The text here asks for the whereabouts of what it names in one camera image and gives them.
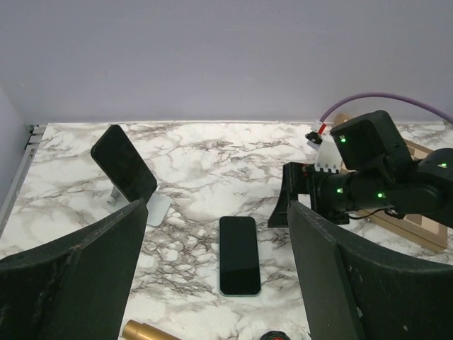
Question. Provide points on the black phone on silver stand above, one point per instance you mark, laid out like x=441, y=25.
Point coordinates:
x=121, y=162

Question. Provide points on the black red knob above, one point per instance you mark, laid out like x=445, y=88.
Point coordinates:
x=274, y=335

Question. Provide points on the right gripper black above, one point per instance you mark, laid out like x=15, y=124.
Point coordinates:
x=297, y=178

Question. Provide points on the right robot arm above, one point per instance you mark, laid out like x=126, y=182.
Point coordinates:
x=364, y=164

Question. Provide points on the teal smartphone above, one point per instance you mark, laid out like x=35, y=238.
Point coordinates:
x=239, y=269

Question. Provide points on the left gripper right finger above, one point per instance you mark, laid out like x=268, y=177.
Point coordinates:
x=355, y=289

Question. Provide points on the silver phone stand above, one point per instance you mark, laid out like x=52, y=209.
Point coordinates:
x=157, y=206

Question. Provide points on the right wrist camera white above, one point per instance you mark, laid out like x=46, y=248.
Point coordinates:
x=328, y=158

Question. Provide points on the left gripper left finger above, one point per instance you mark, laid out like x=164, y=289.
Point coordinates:
x=77, y=286

